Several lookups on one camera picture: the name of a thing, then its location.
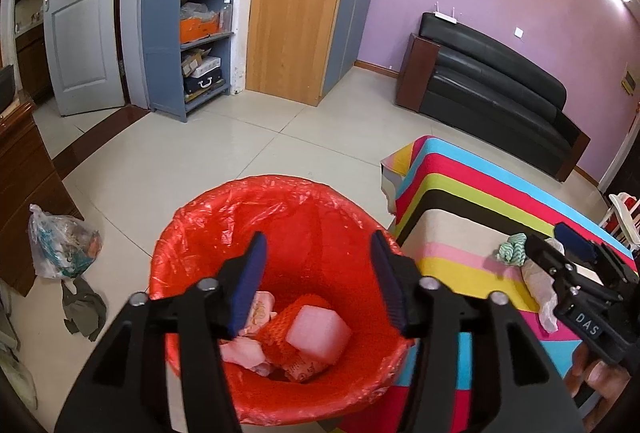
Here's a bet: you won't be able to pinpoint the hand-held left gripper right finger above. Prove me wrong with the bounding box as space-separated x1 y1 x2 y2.
370 230 586 433

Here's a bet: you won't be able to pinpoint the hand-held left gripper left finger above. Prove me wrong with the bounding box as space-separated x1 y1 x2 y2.
54 230 268 433

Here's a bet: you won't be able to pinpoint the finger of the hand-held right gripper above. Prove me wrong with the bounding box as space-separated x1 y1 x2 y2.
554 222 640 289
525 233 583 286

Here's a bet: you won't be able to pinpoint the white plastic wrap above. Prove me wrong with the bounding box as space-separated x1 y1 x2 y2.
520 238 567 333

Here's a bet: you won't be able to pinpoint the large orange foam net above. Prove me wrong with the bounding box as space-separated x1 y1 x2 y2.
257 295 331 364

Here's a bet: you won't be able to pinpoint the red trash bin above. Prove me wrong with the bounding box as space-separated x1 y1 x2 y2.
148 174 418 426

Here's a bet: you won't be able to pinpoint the white foam block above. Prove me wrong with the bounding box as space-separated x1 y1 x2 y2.
286 304 353 366

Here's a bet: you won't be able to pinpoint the white printed paper wrapper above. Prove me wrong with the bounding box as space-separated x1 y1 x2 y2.
280 353 332 384

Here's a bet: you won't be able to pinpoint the person's right hand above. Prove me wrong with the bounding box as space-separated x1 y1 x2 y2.
570 345 637 432

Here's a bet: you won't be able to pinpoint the green white cloth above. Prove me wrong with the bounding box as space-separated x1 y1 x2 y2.
496 233 528 266

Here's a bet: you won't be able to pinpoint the white chair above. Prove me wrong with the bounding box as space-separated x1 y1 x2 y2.
606 193 640 250

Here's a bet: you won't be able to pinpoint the colourful striped cloth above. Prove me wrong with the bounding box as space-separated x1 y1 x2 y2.
340 135 640 433

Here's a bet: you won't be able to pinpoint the dark green cloth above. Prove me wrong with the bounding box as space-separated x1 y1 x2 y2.
61 275 108 343

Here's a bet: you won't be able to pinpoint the black leather sofa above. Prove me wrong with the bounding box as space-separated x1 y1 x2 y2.
395 12 591 184

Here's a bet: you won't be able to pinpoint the filled clear plastic bag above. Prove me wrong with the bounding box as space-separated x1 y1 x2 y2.
28 204 103 281

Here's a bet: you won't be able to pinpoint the black case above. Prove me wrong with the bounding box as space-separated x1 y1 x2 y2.
183 68 227 96

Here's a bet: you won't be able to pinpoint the cardboard boxes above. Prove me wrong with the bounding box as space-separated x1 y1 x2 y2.
181 48 222 78

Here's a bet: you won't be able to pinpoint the brown wooden cabinet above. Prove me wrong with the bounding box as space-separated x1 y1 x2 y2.
0 95 85 298

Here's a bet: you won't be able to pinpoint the pale plastic sack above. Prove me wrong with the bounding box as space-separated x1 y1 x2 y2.
0 345 39 411

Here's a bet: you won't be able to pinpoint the white router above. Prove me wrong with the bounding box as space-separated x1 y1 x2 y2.
432 0 458 22

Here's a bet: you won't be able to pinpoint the orange box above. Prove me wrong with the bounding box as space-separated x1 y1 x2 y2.
180 10 221 44

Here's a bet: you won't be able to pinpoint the blue shelf unit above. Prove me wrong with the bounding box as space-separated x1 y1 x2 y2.
122 0 248 122

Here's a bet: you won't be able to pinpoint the grey panel door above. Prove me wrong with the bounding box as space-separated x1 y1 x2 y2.
44 0 126 117

